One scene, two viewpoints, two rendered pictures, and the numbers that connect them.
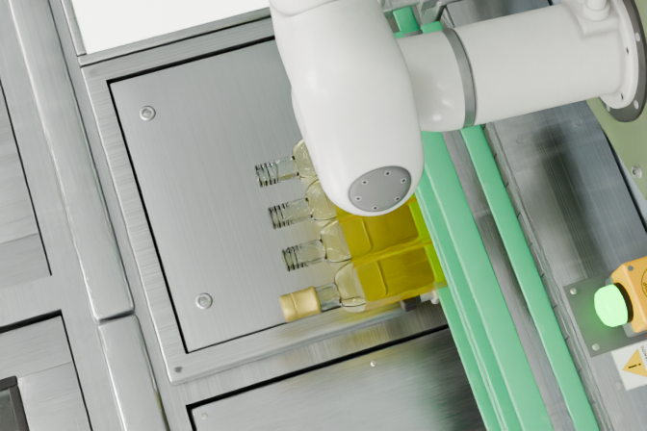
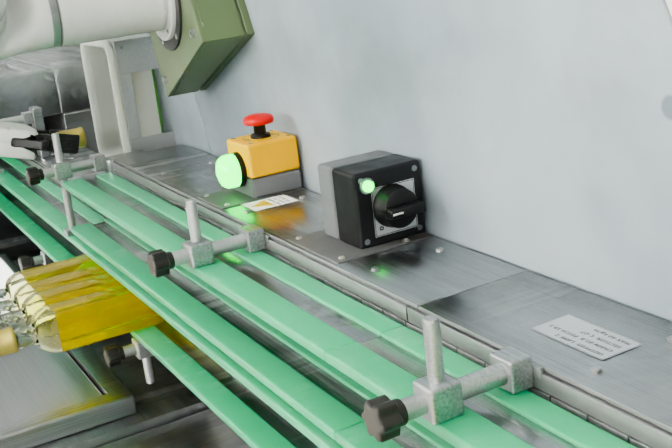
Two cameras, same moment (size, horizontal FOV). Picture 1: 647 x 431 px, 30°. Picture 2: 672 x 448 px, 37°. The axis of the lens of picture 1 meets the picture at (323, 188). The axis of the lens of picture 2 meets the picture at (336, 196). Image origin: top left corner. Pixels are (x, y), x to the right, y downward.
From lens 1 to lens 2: 1.40 m
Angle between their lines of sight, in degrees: 56
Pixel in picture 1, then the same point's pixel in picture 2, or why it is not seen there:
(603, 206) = not seen: hidden behind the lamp
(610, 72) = not seen: outside the picture
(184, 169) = not seen: outside the picture
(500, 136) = (149, 175)
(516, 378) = (161, 238)
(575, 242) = (209, 186)
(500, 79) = not seen: outside the picture
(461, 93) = not seen: outside the picture
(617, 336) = (245, 199)
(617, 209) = not seen: hidden behind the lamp
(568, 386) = (209, 232)
